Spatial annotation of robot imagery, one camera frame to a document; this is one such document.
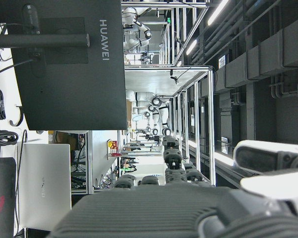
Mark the thin black laptop cable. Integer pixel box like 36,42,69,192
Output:
14,129,28,196

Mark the dark Huawei monitor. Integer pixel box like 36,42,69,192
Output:
0,0,128,131

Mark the black cable bundle green tie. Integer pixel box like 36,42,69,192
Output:
0,130,19,146

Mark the aluminium profile frame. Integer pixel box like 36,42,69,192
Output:
124,64,217,186

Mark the red yellow sign box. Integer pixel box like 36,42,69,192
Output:
107,139,119,157

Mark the right robot dexterous hand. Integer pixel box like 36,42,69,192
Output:
49,135,298,238

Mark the silver Huawei laptop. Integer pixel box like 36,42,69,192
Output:
18,142,72,231

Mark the white humanoid robot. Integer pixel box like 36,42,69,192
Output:
126,90,172,136
121,6,152,48

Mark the black laptop red logo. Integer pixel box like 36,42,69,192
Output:
0,156,17,238

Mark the long ceiling light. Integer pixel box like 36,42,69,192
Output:
207,0,229,26
186,39,198,56

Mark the black curved hook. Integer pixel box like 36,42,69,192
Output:
9,105,24,127

